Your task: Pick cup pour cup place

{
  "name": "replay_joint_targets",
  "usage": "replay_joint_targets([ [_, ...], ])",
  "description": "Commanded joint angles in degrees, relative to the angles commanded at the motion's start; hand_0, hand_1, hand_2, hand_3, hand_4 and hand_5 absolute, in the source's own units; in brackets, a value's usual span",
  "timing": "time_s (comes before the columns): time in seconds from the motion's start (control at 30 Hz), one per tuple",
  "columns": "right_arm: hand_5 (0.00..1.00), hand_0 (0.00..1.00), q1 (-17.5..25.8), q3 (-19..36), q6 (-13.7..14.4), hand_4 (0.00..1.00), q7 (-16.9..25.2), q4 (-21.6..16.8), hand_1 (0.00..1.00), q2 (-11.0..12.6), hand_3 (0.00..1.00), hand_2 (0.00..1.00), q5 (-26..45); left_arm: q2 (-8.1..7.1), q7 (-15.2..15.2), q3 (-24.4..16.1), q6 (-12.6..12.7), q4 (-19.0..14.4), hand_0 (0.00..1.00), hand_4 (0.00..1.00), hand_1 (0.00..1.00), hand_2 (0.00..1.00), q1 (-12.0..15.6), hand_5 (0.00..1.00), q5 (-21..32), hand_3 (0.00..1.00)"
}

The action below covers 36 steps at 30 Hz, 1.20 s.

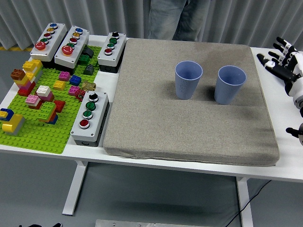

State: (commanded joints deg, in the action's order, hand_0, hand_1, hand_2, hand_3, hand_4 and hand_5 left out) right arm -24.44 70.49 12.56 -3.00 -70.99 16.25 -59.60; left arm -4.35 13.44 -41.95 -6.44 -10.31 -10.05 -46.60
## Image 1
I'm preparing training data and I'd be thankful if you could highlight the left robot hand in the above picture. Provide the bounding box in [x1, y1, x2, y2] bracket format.
[20, 222, 62, 227]

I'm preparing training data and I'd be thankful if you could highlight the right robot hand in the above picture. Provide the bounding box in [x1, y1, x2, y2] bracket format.
[257, 36, 303, 102]

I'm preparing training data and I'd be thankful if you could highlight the blue ribbed plastic cup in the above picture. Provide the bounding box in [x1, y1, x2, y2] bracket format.
[175, 61, 204, 100]
[214, 65, 247, 105]

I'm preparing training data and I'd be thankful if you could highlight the white table leg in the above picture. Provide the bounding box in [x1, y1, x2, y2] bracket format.
[236, 176, 254, 227]
[62, 160, 89, 216]

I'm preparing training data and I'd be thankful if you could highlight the green studded baseplate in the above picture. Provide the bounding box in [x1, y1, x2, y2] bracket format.
[0, 45, 103, 155]

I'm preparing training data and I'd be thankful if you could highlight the blue yellow grey brick stack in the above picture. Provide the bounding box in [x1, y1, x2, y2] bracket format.
[0, 108, 26, 137]

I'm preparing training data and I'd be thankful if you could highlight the green orange blue brick stack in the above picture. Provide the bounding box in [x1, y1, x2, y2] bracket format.
[36, 101, 59, 125]

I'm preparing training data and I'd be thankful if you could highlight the red toy brick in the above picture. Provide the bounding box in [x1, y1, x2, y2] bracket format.
[53, 100, 66, 113]

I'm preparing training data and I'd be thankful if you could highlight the pink and red brick stack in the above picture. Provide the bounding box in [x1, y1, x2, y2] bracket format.
[25, 94, 43, 110]

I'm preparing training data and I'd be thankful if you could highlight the four-button grey control box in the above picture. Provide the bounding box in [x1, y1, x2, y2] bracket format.
[70, 90, 111, 148]
[97, 31, 127, 73]

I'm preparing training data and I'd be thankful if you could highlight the grey-brown cushion mat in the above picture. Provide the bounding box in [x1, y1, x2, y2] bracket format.
[103, 38, 280, 167]

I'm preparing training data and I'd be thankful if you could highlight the person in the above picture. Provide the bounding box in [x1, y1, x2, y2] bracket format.
[148, 0, 211, 41]

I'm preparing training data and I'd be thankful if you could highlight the white and pink brick stack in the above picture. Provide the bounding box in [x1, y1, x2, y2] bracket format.
[36, 85, 55, 103]

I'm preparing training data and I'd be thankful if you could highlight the yellow white pink brick tower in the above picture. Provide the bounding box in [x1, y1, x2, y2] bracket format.
[18, 59, 44, 96]

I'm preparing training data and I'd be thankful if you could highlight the yellow toy brick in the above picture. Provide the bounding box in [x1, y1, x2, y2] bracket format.
[53, 80, 66, 91]

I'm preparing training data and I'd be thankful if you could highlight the brass pipe fitting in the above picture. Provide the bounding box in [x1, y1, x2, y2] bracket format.
[81, 81, 97, 92]

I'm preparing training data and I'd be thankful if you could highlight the brown toy brick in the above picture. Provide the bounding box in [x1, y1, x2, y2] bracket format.
[10, 69, 26, 81]

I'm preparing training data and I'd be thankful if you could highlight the blue toy brick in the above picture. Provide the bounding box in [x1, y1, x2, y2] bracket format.
[69, 75, 82, 86]

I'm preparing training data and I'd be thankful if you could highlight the dark green toy brick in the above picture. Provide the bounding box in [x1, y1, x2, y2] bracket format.
[78, 53, 91, 66]

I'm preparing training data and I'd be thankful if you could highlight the dark grey sloped brick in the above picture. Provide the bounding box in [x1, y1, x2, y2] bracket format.
[82, 47, 95, 58]

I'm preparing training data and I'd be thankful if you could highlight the five-button grey control box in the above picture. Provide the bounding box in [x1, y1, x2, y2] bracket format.
[30, 22, 68, 69]
[54, 25, 90, 75]

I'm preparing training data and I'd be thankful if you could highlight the white pleated curtain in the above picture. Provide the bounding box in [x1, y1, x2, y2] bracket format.
[0, 0, 303, 52]

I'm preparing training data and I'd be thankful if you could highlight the black floor cable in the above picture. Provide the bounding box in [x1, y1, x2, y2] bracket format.
[224, 179, 272, 227]

